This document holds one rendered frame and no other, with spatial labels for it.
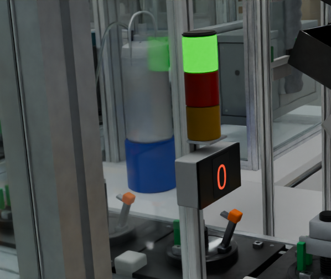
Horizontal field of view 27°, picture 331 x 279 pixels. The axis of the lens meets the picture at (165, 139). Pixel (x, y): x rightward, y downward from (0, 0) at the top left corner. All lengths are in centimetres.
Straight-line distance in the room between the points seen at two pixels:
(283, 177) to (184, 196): 118
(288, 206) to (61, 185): 164
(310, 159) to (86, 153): 207
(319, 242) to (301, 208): 71
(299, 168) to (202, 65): 132
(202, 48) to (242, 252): 50
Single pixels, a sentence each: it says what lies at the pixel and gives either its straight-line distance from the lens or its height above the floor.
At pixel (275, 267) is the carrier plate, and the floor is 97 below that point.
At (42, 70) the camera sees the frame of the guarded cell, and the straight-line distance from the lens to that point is 28.
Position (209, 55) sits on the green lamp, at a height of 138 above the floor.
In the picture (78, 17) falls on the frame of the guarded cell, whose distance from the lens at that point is 29.
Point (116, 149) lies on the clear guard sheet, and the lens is 91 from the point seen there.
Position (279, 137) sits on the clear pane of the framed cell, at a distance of 239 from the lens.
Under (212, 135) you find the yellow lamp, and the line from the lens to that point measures 101.
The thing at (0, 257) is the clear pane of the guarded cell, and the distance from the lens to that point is 29.
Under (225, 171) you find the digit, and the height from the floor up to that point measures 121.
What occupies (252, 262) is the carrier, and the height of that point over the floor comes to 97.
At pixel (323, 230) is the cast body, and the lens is 118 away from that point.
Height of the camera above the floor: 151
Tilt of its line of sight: 14 degrees down
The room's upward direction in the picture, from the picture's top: 4 degrees counter-clockwise
